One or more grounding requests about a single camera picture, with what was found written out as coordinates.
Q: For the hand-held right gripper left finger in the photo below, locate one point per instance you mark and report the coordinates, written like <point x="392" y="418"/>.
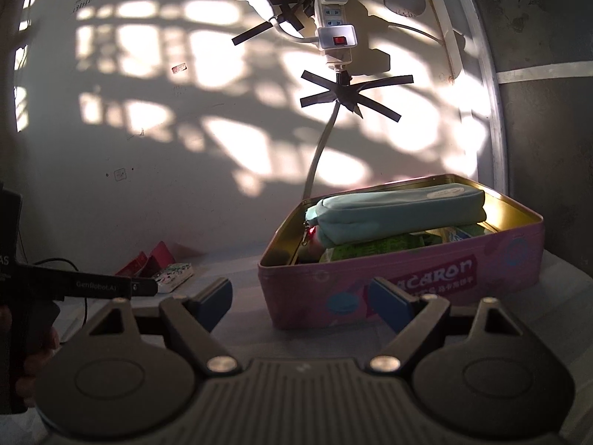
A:
<point x="213" y="299"/>

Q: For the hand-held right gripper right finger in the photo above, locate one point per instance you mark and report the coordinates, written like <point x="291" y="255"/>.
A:
<point x="387" y="303"/>

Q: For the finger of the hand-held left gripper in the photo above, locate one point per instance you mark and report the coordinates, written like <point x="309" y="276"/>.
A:
<point x="92" y="285"/>

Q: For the pink tin box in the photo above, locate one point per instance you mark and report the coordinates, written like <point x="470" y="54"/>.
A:
<point x="417" y="282"/>

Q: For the green snack packet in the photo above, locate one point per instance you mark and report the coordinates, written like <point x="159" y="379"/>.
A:
<point x="375" y="246"/>

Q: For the teal pencil case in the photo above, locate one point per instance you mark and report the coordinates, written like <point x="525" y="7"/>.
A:
<point x="398" y="211"/>

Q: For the person's left hand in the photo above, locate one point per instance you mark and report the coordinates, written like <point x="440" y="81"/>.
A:
<point x="41" y="354"/>

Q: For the blue striped bed sheet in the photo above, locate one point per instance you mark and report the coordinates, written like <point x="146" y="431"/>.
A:
<point x="250" y="301"/>

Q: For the small patterned box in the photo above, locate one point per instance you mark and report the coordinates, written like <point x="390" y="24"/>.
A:
<point x="175" y="276"/>

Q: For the red folded carton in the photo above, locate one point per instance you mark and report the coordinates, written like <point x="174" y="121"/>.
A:
<point x="146" y="262"/>

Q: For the black tape cross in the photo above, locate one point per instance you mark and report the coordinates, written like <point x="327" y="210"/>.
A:
<point x="347" y="92"/>

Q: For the white tape strip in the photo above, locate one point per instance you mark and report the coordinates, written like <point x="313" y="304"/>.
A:
<point x="546" y="72"/>

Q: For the black tape strips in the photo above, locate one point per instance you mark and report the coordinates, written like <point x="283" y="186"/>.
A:
<point x="278" y="21"/>

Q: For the white power strip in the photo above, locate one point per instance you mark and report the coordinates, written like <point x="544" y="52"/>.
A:
<point x="331" y="9"/>

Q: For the outlined square wall sticker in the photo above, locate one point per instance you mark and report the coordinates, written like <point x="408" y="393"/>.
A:
<point x="120" y="174"/>

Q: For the small red wall sticker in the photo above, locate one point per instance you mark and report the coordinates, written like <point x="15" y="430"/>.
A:
<point x="179" y="68"/>

